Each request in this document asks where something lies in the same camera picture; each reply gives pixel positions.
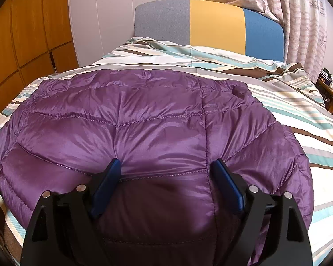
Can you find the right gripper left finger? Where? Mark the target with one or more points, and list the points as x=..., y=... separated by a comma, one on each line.
x=63, y=227

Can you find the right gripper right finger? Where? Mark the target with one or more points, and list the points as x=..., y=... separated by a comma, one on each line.
x=286, y=239

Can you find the purple quilted down jacket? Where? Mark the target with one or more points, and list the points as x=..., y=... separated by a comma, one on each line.
x=166, y=127

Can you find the clutter on desk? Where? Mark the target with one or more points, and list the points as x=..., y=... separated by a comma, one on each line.
x=326, y=77

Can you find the wooden wardrobe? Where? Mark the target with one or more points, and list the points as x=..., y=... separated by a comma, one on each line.
x=35, y=41

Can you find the grey yellow blue headboard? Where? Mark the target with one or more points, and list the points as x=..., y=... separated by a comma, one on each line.
x=211, y=24

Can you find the pink patterned curtain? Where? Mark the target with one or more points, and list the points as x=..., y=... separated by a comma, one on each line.
x=305, y=27

